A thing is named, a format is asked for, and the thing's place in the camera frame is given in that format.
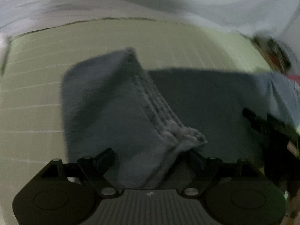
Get light blue carrot print sheet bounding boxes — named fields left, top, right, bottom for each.
left=0, top=0, right=300, bottom=38

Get green grid cutting mat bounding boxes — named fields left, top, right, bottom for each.
left=1, top=18, right=270, bottom=224

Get blue denim jeans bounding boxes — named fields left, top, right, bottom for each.
left=61, top=48, right=299, bottom=188

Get open storage bag with red trim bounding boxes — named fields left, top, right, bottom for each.
left=251, top=36, right=299, bottom=84

